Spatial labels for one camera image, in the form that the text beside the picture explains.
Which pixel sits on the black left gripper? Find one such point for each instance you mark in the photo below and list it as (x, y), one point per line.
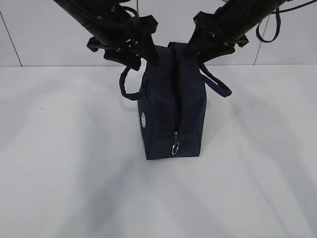
(116, 38)

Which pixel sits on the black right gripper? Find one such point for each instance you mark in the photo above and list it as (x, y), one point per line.
(209, 40)

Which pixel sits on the navy blue fabric lunch bag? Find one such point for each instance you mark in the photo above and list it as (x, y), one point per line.
(172, 102)

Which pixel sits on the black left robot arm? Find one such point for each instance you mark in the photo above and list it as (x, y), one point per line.
(88, 12)

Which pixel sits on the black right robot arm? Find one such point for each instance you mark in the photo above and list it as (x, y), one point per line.
(237, 17)

